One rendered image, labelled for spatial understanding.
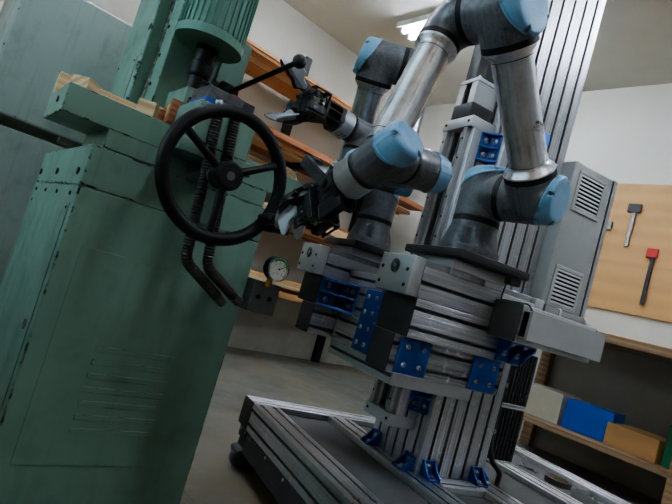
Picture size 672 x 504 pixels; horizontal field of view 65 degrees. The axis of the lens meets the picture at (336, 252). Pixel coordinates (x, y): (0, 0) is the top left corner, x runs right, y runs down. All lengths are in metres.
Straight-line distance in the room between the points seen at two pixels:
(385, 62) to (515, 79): 0.58
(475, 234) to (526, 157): 0.22
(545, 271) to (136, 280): 1.14
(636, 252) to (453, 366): 2.86
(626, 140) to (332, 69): 2.36
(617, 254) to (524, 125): 2.97
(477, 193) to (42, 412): 1.08
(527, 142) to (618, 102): 3.39
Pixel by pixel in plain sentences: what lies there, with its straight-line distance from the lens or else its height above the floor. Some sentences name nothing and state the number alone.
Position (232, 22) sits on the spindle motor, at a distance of 1.47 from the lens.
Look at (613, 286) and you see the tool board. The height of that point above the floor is 1.21.
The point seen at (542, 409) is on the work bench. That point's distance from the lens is 3.68.
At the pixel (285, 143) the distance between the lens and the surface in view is 3.82.
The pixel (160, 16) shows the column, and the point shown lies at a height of 1.24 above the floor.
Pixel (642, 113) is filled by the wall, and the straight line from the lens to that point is 4.49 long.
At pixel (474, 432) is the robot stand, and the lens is 1.68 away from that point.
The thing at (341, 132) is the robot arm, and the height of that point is 1.06.
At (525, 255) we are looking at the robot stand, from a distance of 1.69.
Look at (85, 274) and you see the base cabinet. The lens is 1.23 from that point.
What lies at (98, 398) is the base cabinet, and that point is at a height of 0.28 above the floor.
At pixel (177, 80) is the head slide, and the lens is 1.56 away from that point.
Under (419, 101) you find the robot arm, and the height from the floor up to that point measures 1.06.
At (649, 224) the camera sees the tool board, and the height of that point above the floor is 1.67.
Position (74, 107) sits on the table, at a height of 0.85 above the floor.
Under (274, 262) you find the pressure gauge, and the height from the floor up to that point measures 0.67.
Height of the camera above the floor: 0.64
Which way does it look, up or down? 4 degrees up
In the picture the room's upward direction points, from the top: 16 degrees clockwise
